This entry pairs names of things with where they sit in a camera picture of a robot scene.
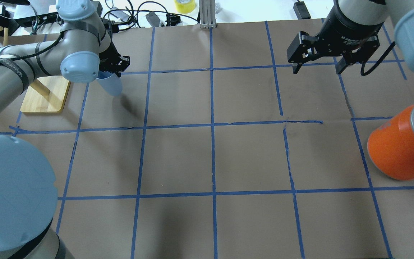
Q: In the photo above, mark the light blue plastic cup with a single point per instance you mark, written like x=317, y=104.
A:
x=110, y=82

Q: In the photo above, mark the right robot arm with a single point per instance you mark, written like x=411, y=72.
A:
x=350, y=32

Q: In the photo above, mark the black power adapter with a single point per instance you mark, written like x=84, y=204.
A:
x=301, y=11

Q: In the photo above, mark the wooden mug tree stand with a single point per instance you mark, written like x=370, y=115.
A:
x=46, y=95

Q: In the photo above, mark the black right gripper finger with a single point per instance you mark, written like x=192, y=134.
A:
x=296, y=67
x=345, y=61

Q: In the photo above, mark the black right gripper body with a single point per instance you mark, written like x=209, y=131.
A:
x=347, y=25

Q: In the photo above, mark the aluminium frame post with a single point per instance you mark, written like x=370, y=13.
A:
x=207, y=14

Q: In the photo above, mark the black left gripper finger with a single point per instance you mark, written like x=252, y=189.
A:
x=119, y=71

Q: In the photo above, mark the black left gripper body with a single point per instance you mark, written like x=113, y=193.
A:
x=111, y=54

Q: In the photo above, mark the yellow tape roll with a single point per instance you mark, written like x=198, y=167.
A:
x=185, y=6

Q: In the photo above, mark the orange cylindrical container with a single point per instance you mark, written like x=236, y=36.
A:
x=391, y=146

